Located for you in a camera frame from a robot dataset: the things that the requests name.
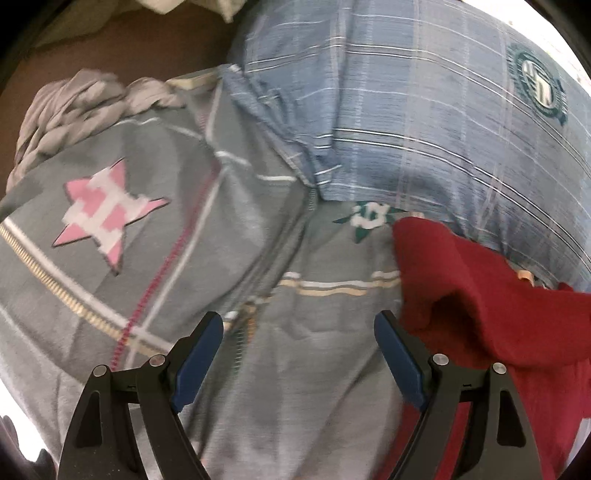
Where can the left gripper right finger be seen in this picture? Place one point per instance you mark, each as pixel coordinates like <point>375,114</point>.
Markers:
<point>470,423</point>

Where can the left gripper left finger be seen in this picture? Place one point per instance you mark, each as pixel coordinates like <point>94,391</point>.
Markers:
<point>100,441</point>

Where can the red small t-shirt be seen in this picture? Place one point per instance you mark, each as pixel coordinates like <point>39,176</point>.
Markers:
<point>466,301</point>

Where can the blue plaid pillow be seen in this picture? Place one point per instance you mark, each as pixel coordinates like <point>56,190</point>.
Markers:
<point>427,106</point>

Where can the light grey crumpled garment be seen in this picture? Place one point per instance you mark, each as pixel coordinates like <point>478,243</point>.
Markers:
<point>65,112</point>

